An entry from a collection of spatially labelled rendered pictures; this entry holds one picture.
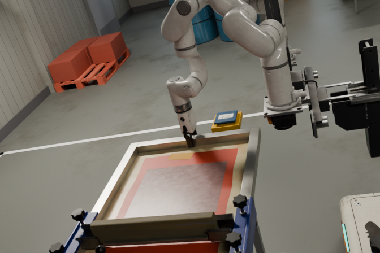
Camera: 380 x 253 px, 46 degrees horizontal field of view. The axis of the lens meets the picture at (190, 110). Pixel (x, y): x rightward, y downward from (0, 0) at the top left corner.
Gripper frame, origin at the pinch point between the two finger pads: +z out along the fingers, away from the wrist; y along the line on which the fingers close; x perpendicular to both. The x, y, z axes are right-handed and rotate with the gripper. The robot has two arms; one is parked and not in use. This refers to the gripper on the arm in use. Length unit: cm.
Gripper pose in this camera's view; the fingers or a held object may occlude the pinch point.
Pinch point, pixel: (192, 139)
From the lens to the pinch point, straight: 191.0
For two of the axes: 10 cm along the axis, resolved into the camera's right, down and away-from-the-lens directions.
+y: 2.0, -4.7, 8.6
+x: -9.5, 1.4, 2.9
